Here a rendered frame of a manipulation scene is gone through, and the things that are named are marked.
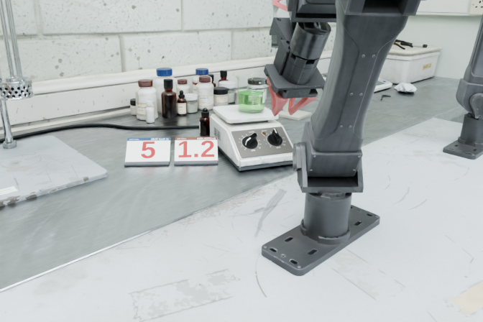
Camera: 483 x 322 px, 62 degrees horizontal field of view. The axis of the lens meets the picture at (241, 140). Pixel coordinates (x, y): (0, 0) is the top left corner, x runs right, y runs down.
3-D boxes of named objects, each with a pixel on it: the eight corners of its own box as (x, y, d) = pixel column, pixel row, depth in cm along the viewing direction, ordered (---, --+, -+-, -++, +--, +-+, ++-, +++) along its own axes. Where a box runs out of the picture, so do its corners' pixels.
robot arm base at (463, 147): (447, 118, 91) (481, 125, 86) (478, 105, 104) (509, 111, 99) (440, 152, 93) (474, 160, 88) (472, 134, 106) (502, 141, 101)
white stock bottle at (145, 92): (142, 114, 120) (139, 77, 116) (161, 116, 119) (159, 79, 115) (132, 119, 114) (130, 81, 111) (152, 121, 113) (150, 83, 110)
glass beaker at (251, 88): (258, 108, 94) (259, 72, 92) (269, 116, 89) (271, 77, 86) (229, 111, 92) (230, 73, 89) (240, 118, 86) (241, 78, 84)
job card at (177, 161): (218, 164, 84) (218, 145, 82) (174, 165, 83) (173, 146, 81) (217, 154, 89) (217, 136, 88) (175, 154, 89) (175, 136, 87)
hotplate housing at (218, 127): (297, 165, 84) (300, 128, 81) (238, 173, 80) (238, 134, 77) (256, 134, 104) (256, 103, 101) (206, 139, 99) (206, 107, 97)
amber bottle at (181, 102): (178, 113, 122) (177, 88, 120) (187, 113, 122) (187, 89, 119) (176, 116, 119) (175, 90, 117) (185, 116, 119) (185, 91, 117)
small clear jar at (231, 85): (233, 99, 141) (233, 80, 139) (236, 103, 136) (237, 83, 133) (217, 100, 140) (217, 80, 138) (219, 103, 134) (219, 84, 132)
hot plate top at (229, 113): (280, 118, 88) (280, 115, 88) (228, 123, 84) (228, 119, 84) (259, 106, 99) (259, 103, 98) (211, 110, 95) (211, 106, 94)
